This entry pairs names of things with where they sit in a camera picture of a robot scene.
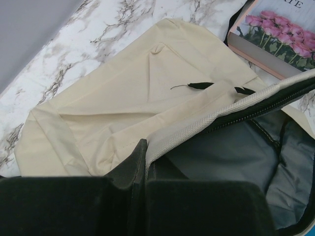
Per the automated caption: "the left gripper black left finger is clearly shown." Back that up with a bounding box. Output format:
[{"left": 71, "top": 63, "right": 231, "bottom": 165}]
[{"left": 0, "top": 139, "right": 147, "bottom": 236}]

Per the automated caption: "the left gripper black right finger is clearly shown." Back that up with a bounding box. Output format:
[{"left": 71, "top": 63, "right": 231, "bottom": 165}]
[{"left": 134, "top": 157, "right": 277, "bottom": 236}]

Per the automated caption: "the beige canvas student bag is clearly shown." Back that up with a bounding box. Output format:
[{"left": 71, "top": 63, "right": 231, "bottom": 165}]
[{"left": 15, "top": 19, "right": 315, "bottom": 236}]

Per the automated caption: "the white flower cover book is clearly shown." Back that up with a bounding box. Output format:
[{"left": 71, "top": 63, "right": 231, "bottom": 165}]
[{"left": 227, "top": 0, "right": 315, "bottom": 80}]

